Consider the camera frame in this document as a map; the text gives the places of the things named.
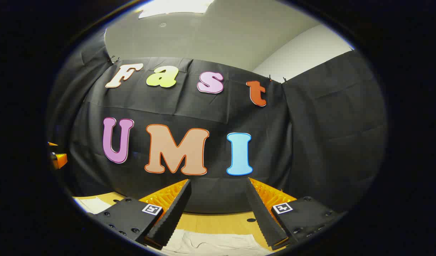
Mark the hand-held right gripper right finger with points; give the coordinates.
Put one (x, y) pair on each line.
(262, 217)

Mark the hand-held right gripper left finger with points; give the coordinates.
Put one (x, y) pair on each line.
(175, 213)

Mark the white jeans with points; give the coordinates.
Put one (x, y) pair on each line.
(210, 245)

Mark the black backdrop cloth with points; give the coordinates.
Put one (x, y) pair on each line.
(221, 113)

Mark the ceiling light panel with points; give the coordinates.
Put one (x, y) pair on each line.
(175, 7)

